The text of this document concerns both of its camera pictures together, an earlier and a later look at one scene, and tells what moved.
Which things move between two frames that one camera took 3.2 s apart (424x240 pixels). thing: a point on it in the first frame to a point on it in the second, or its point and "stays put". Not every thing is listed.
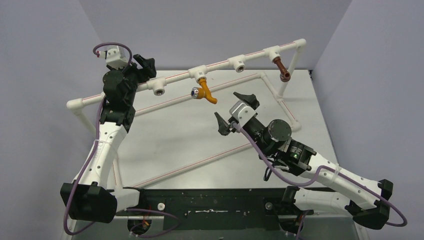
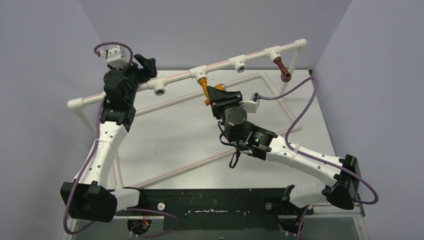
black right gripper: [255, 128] to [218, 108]
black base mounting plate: [214, 208] stays put
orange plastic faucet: [198, 93] to [203, 81]
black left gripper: [137, 70] stays put
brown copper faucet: [285, 76] stays put
